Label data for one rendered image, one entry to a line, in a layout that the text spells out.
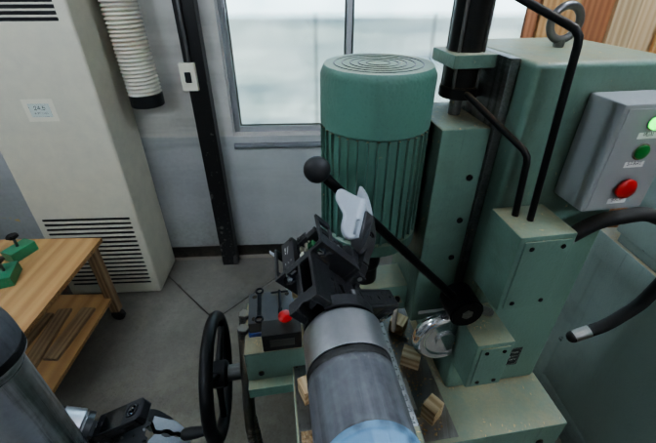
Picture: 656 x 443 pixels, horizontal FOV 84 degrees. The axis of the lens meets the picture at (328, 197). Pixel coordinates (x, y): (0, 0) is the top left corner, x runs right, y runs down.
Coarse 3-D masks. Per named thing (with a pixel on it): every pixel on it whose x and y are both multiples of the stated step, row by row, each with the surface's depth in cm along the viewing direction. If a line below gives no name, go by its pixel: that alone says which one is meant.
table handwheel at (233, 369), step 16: (208, 320) 82; (224, 320) 93; (208, 336) 78; (224, 336) 96; (208, 352) 75; (224, 352) 98; (208, 368) 74; (224, 368) 84; (208, 384) 73; (224, 384) 84; (208, 400) 72; (224, 400) 87; (208, 416) 72; (224, 416) 88; (208, 432) 73; (224, 432) 82
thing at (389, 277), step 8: (384, 264) 80; (392, 264) 80; (384, 272) 78; (392, 272) 78; (400, 272) 78; (376, 280) 76; (384, 280) 76; (392, 280) 76; (400, 280) 76; (368, 288) 74; (376, 288) 74; (384, 288) 74; (392, 288) 75; (400, 288) 75; (400, 296) 76
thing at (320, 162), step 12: (312, 156) 46; (312, 168) 45; (324, 168) 45; (312, 180) 45; (324, 180) 46; (384, 228) 52; (396, 240) 54; (408, 252) 55; (420, 264) 57; (432, 276) 59; (444, 288) 60; (456, 288) 64; (468, 288) 64; (444, 300) 64; (456, 300) 62; (468, 300) 61; (456, 312) 61; (468, 312) 62; (480, 312) 62; (492, 312) 66; (456, 324) 63; (468, 324) 63
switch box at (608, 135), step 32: (608, 96) 48; (640, 96) 48; (608, 128) 47; (640, 128) 47; (576, 160) 53; (608, 160) 49; (640, 160) 49; (576, 192) 53; (608, 192) 52; (640, 192) 52
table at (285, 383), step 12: (300, 372) 77; (252, 384) 77; (264, 384) 77; (276, 384) 77; (288, 384) 78; (252, 396) 78; (300, 396) 72; (300, 408) 70; (300, 420) 68; (300, 432) 66
